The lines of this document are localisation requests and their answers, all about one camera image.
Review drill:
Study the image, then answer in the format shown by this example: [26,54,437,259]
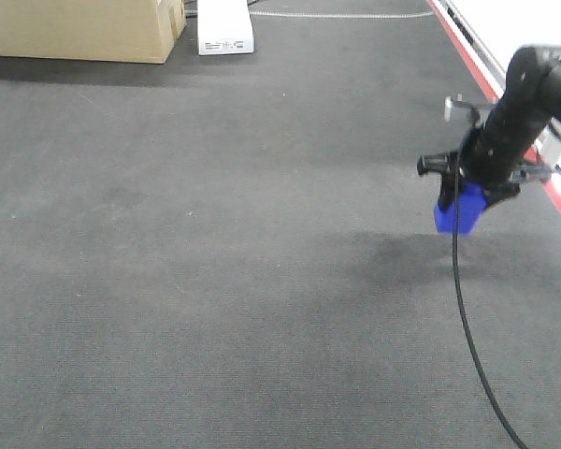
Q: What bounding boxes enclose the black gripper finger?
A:
[438,172,463,209]
[482,182,521,210]

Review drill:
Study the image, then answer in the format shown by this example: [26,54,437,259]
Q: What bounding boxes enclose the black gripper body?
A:
[417,126,553,190]

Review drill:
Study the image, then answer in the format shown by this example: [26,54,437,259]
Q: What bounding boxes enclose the blue cube block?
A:
[434,182,485,235]

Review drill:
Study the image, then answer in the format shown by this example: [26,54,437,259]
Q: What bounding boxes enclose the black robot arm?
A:
[417,46,561,212]

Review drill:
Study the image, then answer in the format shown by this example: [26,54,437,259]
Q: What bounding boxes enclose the white long box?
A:
[197,0,255,56]

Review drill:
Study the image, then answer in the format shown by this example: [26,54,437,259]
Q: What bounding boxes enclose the brown cardboard box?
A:
[0,0,186,64]

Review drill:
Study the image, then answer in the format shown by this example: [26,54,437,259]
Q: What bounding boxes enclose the black cable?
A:
[451,144,529,449]

